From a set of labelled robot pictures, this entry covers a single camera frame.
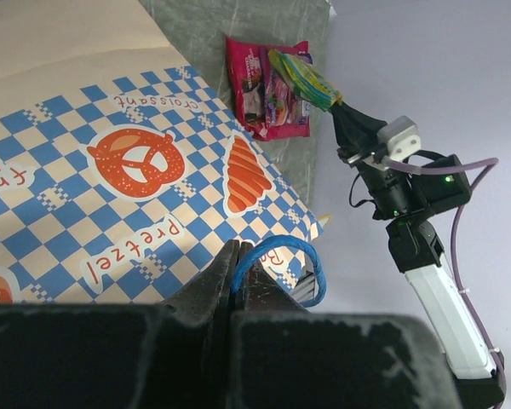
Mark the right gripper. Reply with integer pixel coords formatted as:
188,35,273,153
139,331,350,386
330,102,417,220

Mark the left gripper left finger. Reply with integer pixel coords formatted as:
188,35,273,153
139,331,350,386
0,240,240,408

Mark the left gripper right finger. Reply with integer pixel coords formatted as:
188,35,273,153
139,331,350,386
229,241,462,408

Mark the green yellow candy bag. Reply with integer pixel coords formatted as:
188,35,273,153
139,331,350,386
267,49,342,112

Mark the purple snack bag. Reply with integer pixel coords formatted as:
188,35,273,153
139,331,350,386
261,47,309,129

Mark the pink snack bag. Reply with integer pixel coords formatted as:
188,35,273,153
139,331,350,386
226,37,313,141

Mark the checkered paper bag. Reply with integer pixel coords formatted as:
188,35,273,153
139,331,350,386
0,1,322,303

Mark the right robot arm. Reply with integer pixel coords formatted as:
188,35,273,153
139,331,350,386
330,102,507,408

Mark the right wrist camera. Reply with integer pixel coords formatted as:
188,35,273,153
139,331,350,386
364,116,422,170

